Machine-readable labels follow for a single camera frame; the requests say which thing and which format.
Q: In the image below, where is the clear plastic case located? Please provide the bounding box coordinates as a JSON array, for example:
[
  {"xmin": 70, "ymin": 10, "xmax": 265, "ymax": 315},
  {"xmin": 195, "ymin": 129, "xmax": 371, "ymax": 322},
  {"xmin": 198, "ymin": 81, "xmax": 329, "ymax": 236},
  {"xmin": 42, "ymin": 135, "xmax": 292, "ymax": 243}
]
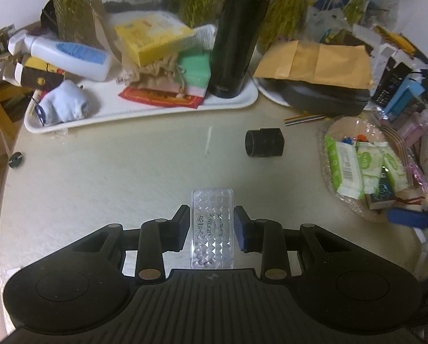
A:
[{"xmin": 191, "ymin": 188, "xmax": 234, "ymax": 269}]

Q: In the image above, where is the black thermos bottle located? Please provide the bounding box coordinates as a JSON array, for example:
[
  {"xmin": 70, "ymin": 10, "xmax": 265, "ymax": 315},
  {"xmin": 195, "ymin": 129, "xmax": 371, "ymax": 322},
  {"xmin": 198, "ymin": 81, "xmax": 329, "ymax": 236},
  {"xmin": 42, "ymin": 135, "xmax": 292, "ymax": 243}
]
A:
[{"xmin": 208, "ymin": 0, "xmax": 272, "ymax": 99}]

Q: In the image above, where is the white serving tray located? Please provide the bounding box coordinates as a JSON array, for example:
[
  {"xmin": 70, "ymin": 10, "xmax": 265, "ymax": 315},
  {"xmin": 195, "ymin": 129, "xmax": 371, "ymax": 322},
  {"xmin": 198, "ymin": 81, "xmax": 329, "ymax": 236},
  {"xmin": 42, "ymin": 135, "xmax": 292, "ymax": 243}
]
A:
[{"xmin": 24, "ymin": 78, "xmax": 258, "ymax": 134}]

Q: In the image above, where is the brown paper envelope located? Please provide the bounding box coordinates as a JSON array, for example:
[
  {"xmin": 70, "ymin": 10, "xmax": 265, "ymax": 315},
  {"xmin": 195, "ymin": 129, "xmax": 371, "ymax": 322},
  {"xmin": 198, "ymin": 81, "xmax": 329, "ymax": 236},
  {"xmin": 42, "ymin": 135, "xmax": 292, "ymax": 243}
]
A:
[{"xmin": 254, "ymin": 40, "xmax": 373, "ymax": 90}]

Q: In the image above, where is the yellow box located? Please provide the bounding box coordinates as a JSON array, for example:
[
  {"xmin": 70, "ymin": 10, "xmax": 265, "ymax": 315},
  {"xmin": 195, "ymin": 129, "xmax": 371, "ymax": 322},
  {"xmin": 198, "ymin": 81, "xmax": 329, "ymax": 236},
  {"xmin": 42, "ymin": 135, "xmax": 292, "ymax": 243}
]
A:
[{"xmin": 114, "ymin": 12, "xmax": 196, "ymax": 67}]

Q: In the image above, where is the small black cap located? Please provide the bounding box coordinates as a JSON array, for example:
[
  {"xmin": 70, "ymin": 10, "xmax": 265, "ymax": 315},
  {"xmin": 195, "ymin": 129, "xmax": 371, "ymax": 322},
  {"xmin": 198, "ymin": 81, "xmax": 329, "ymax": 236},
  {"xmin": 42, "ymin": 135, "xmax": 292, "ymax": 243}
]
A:
[{"xmin": 8, "ymin": 151, "xmax": 24, "ymax": 169}]

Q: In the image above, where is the green wet wipes pack right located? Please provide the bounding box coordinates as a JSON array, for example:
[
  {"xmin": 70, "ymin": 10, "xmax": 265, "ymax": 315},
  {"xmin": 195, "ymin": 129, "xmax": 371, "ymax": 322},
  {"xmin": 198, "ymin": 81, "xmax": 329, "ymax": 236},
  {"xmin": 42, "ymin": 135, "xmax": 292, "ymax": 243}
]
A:
[{"xmin": 380, "ymin": 144, "xmax": 409, "ymax": 193}]

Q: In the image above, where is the black cylindrical adapter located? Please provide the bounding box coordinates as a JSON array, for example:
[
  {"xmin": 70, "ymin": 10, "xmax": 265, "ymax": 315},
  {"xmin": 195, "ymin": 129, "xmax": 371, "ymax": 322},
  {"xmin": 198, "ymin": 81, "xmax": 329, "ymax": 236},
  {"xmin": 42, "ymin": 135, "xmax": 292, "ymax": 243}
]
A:
[{"xmin": 244, "ymin": 128, "xmax": 285, "ymax": 158}]

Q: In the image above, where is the black zipper hard case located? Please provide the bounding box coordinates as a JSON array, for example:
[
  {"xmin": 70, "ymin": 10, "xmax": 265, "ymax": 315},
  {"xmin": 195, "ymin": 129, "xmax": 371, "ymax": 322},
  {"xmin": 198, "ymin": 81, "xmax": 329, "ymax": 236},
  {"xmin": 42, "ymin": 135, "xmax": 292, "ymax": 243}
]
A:
[{"xmin": 272, "ymin": 79, "xmax": 370, "ymax": 116}]

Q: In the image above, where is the green wet wipes pack middle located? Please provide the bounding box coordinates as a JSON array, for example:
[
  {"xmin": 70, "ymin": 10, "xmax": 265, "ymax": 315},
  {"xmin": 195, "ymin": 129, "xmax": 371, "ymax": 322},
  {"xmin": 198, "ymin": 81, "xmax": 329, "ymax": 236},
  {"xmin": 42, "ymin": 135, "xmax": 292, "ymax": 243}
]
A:
[{"xmin": 356, "ymin": 142, "xmax": 383, "ymax": 194}]

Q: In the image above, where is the green white box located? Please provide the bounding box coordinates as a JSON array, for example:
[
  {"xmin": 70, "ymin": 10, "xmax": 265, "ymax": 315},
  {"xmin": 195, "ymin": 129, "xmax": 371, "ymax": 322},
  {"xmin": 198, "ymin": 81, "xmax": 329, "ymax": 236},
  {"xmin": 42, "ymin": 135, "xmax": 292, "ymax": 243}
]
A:
[{"xmin": 177, "ymin": 49, "xmax": 211, "ymax": 98}]

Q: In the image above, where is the red packet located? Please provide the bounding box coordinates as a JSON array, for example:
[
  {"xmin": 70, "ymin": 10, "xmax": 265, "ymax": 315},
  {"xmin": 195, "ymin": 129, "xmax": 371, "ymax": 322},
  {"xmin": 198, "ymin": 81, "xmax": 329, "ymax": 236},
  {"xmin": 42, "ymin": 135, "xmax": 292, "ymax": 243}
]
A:
[{"xmin": 118, "ymin": 86, "xmax": 204, "ymax": 109}]

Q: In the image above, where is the light blue sock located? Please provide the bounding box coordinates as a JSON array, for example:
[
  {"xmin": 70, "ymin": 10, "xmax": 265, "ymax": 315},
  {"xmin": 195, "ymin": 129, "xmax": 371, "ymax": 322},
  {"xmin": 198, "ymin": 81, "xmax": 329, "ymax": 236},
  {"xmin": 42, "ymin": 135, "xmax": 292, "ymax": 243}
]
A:
[{"xmin": 35, "ymin": 80, "xmax": 90, "ymax": 127}]

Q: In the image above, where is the black white tissue pack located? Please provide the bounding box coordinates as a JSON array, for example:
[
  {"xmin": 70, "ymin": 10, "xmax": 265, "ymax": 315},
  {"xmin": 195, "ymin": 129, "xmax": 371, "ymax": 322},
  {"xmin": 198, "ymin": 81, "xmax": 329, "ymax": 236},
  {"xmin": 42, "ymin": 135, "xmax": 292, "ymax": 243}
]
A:
[{"xmin": 366, "ymin": 175, "xmax": 396, "ymax": 210}]

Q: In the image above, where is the woven paper plate basket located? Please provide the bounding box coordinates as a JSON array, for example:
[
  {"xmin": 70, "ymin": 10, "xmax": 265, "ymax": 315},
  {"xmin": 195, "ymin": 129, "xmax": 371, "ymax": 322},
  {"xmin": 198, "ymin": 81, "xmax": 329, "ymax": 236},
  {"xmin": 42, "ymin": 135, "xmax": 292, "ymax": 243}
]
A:
[{"xmin": 319, "ymin": 116, "xmax": 428, "ymax": 223}]

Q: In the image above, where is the glass vase with stems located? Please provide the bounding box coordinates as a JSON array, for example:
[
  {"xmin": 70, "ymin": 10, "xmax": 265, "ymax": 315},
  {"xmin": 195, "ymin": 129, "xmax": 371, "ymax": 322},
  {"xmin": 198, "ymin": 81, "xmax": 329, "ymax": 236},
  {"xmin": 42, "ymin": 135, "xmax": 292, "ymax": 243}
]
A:
[{"xmin": 53, "ymin": 0, "xmax": 99, "ymax": 47}]

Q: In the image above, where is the green wet wipes pack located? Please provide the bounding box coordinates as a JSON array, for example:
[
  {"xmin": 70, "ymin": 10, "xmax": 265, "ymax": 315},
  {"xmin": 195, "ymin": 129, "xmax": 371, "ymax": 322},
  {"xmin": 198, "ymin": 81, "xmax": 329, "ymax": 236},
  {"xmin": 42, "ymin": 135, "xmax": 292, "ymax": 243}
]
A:
[
  {"xmin": 356, "ymin": 142, "xmax": 383, "ymax": 194},
  {"xmin": 380, "ymin": 144, "xmax": 409, "ymax": 193},
  {"xmin": 324, "ymin": 135, "xmax": 364, "ymax": 200}
]

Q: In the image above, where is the black product box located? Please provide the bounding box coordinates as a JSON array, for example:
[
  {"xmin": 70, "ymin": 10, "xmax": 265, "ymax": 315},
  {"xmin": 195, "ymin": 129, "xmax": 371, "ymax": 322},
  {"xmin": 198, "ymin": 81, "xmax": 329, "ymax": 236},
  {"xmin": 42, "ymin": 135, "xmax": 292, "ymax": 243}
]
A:
[{"xmin": 372, "ymin": 58, "xmax": 413, "ymax": 108}]

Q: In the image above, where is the green wet wipes pack left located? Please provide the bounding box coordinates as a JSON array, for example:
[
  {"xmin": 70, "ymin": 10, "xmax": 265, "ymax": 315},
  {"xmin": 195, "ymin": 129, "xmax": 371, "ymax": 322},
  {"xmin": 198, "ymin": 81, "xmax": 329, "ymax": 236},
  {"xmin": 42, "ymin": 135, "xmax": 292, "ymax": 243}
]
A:
[{"xmin": 324, "ymin": 135, "xmax": 364, "ymax": 200}]

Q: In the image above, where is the rainbow ribbon cable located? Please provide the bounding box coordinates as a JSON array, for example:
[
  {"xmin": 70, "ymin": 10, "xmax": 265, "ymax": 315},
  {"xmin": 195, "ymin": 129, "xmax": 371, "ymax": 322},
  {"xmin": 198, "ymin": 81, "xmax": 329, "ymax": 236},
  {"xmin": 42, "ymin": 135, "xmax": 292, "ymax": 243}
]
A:
[{"xmin": 284, "ymin": 113, "xmax": 328, "ymax": 128}]

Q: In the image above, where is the white blue lotion bottle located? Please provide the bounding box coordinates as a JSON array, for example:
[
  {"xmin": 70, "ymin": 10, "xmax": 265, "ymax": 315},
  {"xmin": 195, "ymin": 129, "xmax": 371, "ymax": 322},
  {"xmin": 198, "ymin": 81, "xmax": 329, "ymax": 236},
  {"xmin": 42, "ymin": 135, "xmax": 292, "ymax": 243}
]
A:
[{"xmin": 8, "ymin": 30, "xmax": 112, "ymax": 82}]

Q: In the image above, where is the black gold tube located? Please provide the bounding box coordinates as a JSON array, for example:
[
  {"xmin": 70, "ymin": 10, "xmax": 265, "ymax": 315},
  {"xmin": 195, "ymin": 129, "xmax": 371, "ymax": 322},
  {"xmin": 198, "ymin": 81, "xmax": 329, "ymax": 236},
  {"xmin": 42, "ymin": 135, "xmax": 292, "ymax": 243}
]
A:
[{"xmin": 0, "ymin": 58, "xmax": 65, "ymax": 92}]

